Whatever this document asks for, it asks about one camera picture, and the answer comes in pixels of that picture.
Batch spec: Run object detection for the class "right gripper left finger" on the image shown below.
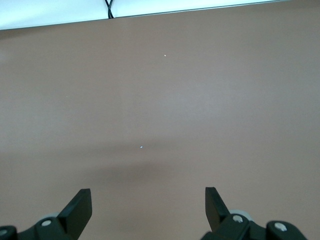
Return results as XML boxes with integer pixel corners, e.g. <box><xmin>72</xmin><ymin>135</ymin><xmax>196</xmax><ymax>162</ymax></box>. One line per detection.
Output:
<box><xmin>0</xmin><ymin>188</ymin><xmax>93</xmax><ymax>240</ymax></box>

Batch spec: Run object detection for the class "black cable over white rail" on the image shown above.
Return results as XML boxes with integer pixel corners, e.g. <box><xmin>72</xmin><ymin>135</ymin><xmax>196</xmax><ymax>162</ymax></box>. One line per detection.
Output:
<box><xmin>104</xmin><ymin>0</ymin><xmax>116</xmax><ymax>19</ymax></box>

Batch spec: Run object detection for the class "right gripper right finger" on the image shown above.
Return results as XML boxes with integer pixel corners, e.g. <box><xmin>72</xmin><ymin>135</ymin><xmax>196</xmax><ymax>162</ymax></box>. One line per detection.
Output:
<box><xmin>201</xmin><ymin>186</ymin><xmax>309</xmax><ymax>240</ymax></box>

